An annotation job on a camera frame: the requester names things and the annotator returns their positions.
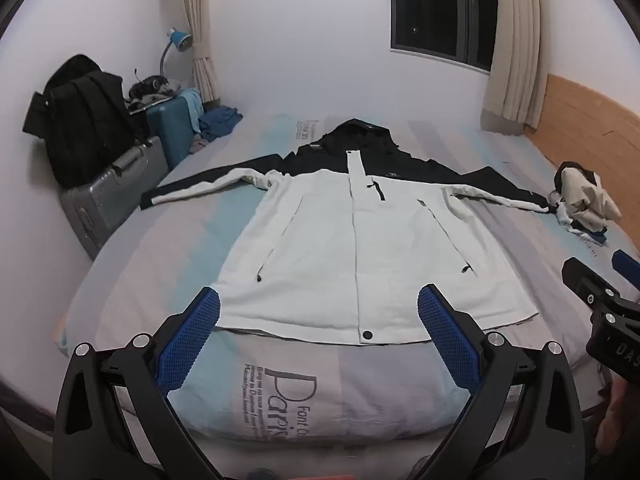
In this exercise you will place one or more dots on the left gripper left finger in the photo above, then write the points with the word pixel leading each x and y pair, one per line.
pixel 114 420

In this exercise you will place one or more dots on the left beige curtain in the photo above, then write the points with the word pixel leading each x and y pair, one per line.
pixel 198 18

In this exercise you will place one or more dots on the right hand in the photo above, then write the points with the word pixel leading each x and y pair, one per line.
pixel 621 419

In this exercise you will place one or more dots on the light blue cloth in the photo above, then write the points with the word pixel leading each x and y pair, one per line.
pixel 195 107

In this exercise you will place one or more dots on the wooden headboard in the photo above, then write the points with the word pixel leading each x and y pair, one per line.
pixel 582 125

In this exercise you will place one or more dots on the beige curtain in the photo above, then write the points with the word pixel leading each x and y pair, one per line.
pixel 198 18
pixel 518 77

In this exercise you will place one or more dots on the teal hard suitcase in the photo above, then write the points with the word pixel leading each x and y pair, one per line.
pixel 171 122

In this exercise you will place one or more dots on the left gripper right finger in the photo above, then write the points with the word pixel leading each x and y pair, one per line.
pixel 522 419

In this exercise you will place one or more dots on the blue crumpled clothes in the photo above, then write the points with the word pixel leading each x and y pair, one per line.
pixel 218 122

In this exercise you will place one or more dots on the folded clothes pile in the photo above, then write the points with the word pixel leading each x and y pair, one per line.
pixel 581 204

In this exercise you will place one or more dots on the dark window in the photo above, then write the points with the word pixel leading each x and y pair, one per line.
pixel 462 31

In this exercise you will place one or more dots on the silver hard suitcase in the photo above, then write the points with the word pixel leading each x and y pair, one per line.
pixel 96 210

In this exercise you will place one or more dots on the right beige curtain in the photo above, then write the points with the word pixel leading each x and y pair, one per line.
pixel 518 77

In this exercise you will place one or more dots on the grey clutter with headphones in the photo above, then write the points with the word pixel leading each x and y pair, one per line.
pixel 150 90

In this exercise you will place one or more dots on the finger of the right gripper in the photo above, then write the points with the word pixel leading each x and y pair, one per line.
pixel 586 284
pixel 627 267

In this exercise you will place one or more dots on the black backpack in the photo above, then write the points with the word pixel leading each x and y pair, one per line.
pixel 82 119

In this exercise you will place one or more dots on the white and black jacket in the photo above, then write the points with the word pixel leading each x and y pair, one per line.
pixel 349 230

